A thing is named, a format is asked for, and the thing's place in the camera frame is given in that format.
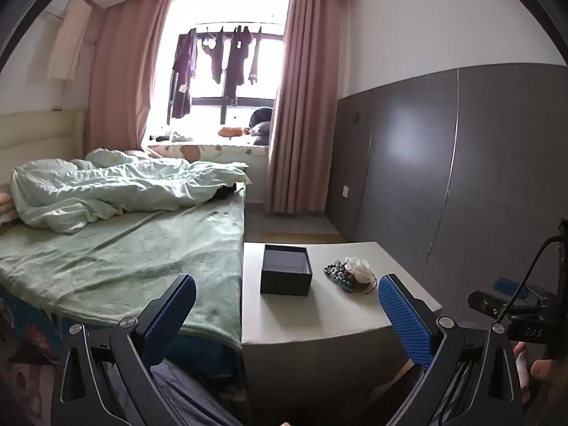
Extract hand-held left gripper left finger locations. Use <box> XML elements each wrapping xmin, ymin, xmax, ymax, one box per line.
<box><xmin>51</xmin><ymin>274</ymin><xmax>197</xmax><ymax>426</ymax></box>

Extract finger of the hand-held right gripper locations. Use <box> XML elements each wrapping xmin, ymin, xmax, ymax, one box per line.
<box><xmin>493</xmin><ymin>277</ymin><xmax>540</xmax><ymax>302</ymax></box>
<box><xmin>468</xmin><ymin>290</ymin><xmax>518</xmax><ymax>319</ymax></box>

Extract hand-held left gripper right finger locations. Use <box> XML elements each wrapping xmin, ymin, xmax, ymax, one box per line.
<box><xmin>377</xmin><ymin>274</ymin><xmax>526</xmax><ymax>426</ymax></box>

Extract brown bead jewelry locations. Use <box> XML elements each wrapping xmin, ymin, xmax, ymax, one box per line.
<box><xmin>350</xmin><ymin>275</ymin><xmax>379</xmax><ymax>296</ymax></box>

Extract grey bead bracelet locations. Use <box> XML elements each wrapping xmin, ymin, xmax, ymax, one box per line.
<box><xmin>323</xmin><ymin>263</ymin><xmax>356</xmax><ymax>293</ymax></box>

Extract black jewelry box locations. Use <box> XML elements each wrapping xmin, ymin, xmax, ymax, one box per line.
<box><xmin>260</xmin><ymin>244</ymin><xmax>313</xmax><ymax>297</ymax></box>

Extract person's right hand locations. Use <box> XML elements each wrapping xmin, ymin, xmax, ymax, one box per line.
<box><xmin>512</xmin><ymin>341</ymin><xmax>568</xmax><ymax>404</ymax></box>

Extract white side table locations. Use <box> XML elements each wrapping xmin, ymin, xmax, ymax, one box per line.
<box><xmin>241</xmin><ymin>242</ymin><xmax>443</xmax><ymax>402</ymax></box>

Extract bed with green sheet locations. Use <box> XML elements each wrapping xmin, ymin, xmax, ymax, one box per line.
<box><xmin>0</xmin><ymin>146</ymin><xmax>249</xmax><ymax>391</ymax></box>

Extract person's leg in dark trousers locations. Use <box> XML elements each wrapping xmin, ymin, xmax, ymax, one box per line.
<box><xmin>146</xmin><ymin>357</ymin><xmax>249</xmax><ymax>426</ymax></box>

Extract flattened cardboard sheet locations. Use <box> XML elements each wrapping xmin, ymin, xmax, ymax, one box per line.
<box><xmin>245</xmin><ymin>226</ymin><xmax>348</xmax><ymax>245</ymax></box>

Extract light green duvet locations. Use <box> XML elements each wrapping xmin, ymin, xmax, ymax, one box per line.
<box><xmin>10</xmin><ymin>148</ymin><xmax>253</xmax><ymax>234</ymax></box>

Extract printed windowsill cushion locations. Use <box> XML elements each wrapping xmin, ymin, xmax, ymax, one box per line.
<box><xmin>146</xmin><ymin>142</ymin><xmax>271</xmax><ymax>166</ymax></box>

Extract pink pillow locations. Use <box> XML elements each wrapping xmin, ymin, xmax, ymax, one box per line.
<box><xmin>0</xmin><ymin>184</ymin><xmax>18</xmax><ymax>223</ymax></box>

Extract dark pillows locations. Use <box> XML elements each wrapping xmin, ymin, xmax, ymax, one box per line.
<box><xmin>249</xmin><ymin>107</ymin><xmax>273</xmax><ymax>145</ymax></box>

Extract cream padded headboard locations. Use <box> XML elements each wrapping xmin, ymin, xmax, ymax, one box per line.
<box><xmin>0</xmin><ymin>109</ymin><xmax>86</xmax><ymax>174</ymax></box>

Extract purple hanging garment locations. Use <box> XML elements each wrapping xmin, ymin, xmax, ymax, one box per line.
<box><xmin>171</xmin><ymin>29</ymin><xmax>198</xmax><ymax>120</ymax></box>

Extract pink curtain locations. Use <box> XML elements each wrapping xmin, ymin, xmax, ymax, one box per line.
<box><xmin>264</xmin><ymin>0</ymin><xmax>362</xmax><ymax>214</ymax></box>
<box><xmin>89</xmin><ymin>0</ymin><xmax>176</xmax><ymax>154</ymax></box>

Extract small dark hanging garment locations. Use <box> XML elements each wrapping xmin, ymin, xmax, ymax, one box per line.
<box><xmin>202</xmin><ymin>38</ymin><xmax>225</xmax><ymax>85</ymax></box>

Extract long dark hanging garment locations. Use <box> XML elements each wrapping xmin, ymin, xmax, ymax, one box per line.
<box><xmin>224</xmin><ymin>26</ymin><xmax>253</xmax><ymax>98</ymax></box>

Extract narrow dark hanging garment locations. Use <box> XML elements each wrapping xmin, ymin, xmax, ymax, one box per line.
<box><xmin>248</xmin><ymin>31</ymin><xmax>263</xmax><ymax>85</ymax></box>

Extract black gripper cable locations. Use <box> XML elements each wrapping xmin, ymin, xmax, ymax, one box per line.
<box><xmin>495</xmin><ymin>235</ymin><xmax>566</xmax><ymax>320</ymax></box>

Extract wall air conditioner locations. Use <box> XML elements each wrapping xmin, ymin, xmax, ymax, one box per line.
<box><xmin>42</xmin><ymin>0</ymin><xmax>105</xmax><ymax>45</ymax></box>

